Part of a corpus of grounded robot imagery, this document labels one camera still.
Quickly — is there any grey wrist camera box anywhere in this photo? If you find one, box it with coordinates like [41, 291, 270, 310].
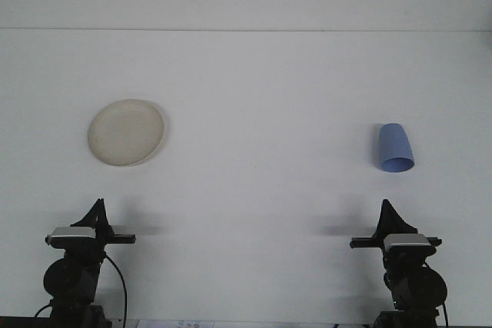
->
[383, 233, 432, 251]
[45, 227, 98, 249]

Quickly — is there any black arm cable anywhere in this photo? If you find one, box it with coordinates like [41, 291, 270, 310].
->
[102, 253, 128, 325]
[422, 262, 451, 327]

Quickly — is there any pale blue cup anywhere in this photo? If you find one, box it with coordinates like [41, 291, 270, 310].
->
[377, 123, 417, 174]

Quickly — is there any pale round plate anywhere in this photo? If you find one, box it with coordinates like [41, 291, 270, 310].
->
[87, 98, 166, 168]

